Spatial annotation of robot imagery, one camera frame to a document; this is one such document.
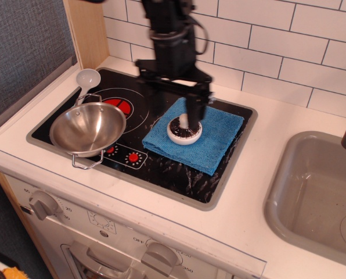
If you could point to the wooden side post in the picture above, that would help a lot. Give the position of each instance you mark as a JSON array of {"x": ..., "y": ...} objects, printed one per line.
[{"x": 88, "y": 31}]

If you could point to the white toy mushroom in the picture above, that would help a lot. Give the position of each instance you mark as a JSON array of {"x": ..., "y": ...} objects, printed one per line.
[{"x": 179, "y": 132}]

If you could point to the grey left timer knob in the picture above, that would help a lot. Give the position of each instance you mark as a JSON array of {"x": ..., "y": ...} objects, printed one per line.
[{"x": 43, "y": 204}]

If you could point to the white plastic ladle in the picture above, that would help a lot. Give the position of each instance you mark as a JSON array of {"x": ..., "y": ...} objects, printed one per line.
[{"x": 87, "y": 79}]

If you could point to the toy oven door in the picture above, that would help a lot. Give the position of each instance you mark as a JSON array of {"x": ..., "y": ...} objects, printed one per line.
[{"x": 100, "y": 261}]

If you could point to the blue folded cloth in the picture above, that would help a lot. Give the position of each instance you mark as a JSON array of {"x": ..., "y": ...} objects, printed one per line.
[{"x": 219, "y": 130}]

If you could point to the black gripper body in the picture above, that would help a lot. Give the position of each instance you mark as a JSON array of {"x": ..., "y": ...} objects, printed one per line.
[{"x": 174, "y": 65}]

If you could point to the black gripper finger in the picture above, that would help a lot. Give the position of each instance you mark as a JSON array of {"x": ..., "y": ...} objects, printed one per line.
[
  {"x": 195, "y": 109},
  {"x": 158, "y": 100}
]

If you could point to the silver metal pan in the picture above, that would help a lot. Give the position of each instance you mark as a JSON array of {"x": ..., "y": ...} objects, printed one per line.
[{"x": 87, "y": 130}]

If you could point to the black toy stovetop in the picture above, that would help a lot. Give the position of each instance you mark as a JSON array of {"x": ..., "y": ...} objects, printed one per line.
[{"x": 130, "y": 161}]

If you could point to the grey toy sink basin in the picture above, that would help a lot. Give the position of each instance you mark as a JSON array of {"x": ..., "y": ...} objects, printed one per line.
[{"x": 306, "y": 205}]

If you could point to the yellow object at corner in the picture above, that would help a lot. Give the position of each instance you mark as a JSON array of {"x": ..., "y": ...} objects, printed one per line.
[{"x": 14, "y": 273}]

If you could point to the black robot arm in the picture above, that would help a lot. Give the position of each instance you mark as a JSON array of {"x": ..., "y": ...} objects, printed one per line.
[{"x": 165, "y": 17}]

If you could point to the grey oven temperature knob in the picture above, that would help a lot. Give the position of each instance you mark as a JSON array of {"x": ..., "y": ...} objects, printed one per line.
[{"x": 160, "y": 258}]

